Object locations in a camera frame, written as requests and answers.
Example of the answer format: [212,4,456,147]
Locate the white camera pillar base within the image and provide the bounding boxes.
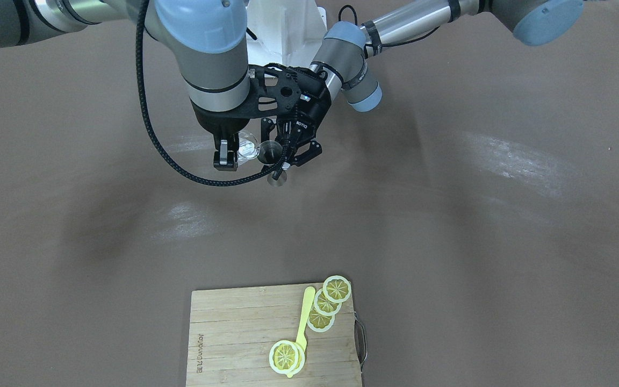
[246,1,327,68]

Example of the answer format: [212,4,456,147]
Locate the lemon slice near spoon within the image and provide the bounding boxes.
[307,309,336,333]

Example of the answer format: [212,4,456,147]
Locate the steel measuring jigger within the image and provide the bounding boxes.
[256,140,287,187]

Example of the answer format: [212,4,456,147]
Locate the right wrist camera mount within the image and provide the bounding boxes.
[220,63,301,119]

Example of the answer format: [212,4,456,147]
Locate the lemon slice end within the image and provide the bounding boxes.
[322,275,352,303]

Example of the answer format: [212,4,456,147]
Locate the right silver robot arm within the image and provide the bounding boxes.
[0,1,250,171]

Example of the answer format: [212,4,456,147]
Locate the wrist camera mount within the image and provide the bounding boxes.
[220,63,301,119]
[296,67,332,102]

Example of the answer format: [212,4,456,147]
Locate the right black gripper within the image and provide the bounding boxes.
[191,102,250,171]

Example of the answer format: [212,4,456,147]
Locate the lemon slice middle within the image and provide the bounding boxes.
[313,290,342,318]

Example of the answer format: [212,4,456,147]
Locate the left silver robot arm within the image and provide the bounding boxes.
[300,1,584,112]

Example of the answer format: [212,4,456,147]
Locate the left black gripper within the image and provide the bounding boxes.
[260,81,332,167]

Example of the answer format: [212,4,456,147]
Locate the wooden cutting board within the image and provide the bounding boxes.
[186,284,364,386]

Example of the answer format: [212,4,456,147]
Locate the clear glass cup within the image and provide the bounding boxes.
[237,130,260,165]

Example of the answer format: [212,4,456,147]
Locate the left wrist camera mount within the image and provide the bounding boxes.
[296,67,332,102]

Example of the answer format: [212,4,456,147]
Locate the lemon slice on spoon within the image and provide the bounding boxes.
[269,340,306,378]

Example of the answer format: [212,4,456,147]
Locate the yellow plastic spoon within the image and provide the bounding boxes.
[287,286,316,379]

